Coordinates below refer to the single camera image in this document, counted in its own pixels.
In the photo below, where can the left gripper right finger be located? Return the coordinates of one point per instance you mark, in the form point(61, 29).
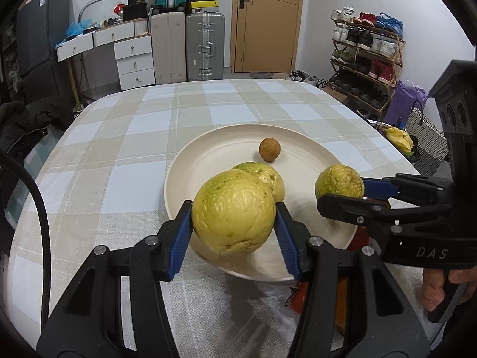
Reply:
point(380, 321)

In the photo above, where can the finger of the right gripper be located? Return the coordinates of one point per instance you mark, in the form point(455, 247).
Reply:
point(366, 212)
point(413, 189)

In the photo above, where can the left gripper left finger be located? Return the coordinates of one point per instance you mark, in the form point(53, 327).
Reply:
point(86, 321)

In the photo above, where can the red tomato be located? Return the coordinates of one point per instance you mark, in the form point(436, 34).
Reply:
point(360, 239)
point(297, 297)

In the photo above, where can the orange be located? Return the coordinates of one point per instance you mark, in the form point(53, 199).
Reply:
point(341, 306)

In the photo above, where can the green-yellow guava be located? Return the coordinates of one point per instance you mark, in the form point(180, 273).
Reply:
point(339, 180)

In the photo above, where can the large pale yellow guava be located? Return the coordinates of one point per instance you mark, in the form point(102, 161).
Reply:
point(233, 213)

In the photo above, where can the right hand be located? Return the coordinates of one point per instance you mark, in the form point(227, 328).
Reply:
point(434, 280)

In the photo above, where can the woven basket bag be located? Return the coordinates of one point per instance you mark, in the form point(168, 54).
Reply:
point(431, 147)

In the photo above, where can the banana bunch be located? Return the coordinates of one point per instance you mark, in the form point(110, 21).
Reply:
point(400, 139)

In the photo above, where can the purple bag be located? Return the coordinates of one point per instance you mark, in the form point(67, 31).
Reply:
point(406, 96)

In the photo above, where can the cream round plate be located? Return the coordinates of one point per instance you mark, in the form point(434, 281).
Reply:
point(300, 163)

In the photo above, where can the small brown longan in plate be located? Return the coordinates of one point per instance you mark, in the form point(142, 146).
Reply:
point(269, 149)

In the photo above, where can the wooden shoe rack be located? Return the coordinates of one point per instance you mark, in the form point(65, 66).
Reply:
point(367, 62)

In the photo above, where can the checked tablecloth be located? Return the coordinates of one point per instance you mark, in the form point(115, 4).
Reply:
point(103, 184)

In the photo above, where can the black jacket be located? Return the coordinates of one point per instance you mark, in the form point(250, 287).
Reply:
point(24, 126)

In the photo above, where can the wooden door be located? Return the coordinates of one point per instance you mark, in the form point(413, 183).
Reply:
point(264, 35)

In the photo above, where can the silver suitcase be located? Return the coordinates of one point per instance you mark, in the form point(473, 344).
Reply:
point(205, 44)

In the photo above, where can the beige suitcase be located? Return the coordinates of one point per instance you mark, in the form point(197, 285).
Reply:
point(168, 45)

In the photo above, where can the white drawer desk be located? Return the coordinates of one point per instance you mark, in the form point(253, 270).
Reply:
point(119, 56)

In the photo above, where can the black refrigerator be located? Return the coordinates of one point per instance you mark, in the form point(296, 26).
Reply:
point(40, 26)

